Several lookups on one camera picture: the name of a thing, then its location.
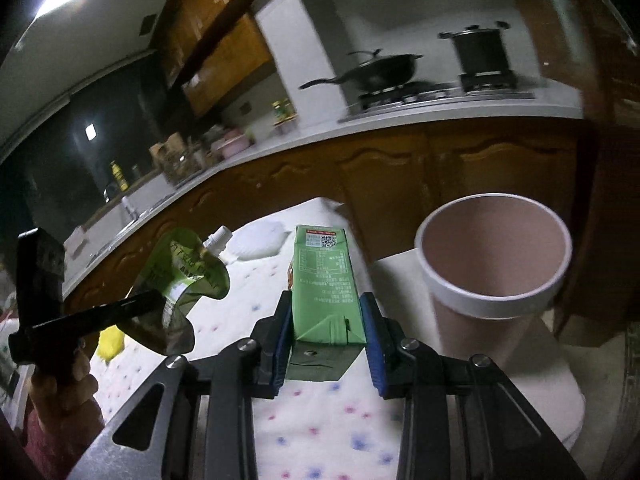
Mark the sink faucet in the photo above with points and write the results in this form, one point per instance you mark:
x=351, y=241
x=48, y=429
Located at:
x=114, y=197

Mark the left hand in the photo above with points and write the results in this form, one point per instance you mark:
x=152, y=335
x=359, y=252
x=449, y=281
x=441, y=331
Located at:
x=64, y=420

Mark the wooden cabinets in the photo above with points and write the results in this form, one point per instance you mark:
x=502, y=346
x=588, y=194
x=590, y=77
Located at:
x=389, y=181
x=211, y=50

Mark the yellow bottle on windowsill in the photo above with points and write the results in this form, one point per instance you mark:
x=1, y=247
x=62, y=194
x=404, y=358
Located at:
x=119, y=177

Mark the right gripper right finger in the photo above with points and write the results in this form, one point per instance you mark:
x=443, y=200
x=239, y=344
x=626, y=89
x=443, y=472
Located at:
x=503, y=436

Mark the pink basin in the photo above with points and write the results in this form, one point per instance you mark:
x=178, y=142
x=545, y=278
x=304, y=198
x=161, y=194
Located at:
x=232, y=143

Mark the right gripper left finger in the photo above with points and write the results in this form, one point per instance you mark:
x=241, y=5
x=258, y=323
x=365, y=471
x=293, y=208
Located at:
x=153, y=433

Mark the utensil rack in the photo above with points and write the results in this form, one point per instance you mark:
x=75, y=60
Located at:
x=177, y=159

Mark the green spout pouch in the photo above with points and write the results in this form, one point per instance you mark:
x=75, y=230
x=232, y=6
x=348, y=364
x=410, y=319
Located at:
x=183, y=269

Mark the lower wooden cabinets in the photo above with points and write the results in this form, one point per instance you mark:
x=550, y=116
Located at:
x=389, y=181

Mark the gas stove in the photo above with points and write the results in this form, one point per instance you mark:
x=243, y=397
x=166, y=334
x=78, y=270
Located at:
x=420, y=93

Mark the black wok with lid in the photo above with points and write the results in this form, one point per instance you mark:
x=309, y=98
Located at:
x=378, y=73

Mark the black stock pot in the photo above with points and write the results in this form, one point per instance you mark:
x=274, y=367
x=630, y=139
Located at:
x=480, y=50

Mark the oil bottles on counter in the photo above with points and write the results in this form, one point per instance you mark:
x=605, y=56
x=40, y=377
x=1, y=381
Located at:
x=283, y=111

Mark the yellow foam fruit net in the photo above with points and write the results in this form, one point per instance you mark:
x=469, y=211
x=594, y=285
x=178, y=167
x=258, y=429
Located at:
x=111, y=342

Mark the green milk carton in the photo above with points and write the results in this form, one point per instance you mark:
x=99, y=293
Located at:
x=325, y=301

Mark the upper wooden cabinets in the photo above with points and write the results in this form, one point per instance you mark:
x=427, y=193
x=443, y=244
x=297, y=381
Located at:
x=211, y=50

